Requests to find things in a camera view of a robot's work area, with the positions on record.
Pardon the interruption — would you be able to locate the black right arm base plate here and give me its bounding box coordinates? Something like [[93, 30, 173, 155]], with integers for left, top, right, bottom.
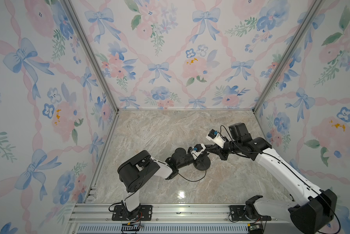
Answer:
[[229, 195, 272, 222]]

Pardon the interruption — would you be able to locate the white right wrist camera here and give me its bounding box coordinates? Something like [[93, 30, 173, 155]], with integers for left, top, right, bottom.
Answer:
[[206, 129, 227, 149]]

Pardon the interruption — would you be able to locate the aluminium right corner post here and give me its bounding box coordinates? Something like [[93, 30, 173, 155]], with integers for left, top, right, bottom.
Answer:
[[253, 0, 324, 114]]

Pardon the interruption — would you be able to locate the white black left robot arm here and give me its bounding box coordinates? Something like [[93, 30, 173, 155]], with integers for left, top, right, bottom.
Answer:
[[117, 144, 211, 220]]

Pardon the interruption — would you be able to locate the aluminium corner post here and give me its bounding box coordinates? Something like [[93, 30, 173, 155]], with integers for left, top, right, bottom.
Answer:
[[60, 0, 119, 115], [253, 0, 324, 114]]

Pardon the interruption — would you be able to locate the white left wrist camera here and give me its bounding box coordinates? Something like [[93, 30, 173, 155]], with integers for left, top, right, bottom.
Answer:
[[190, 144, 206, 160]]

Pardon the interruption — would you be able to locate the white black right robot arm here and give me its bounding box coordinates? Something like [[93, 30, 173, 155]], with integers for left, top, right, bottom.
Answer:
[[205, 123, 338, 234]]

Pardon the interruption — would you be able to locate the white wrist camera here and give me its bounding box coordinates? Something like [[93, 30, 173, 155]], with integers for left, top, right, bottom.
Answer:
[[190, 144, 206, 160], [206, 129, 227, 149]]

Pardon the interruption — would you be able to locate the aluminium left corner post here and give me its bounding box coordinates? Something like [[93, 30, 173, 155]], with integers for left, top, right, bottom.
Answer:
[[60, 0, 119, 115]]

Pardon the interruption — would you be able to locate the black round microphone stand base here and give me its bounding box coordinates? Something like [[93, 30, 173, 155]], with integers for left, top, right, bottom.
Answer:
[[193, 154, 211, 171]]

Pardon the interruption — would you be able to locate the aluminium mounting rail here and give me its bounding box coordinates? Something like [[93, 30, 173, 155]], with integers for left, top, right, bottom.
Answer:
[[63, 203, 320, 234]]

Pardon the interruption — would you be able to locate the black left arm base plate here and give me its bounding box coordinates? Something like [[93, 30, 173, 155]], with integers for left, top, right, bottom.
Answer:
[[112, 205, 153, 221]]

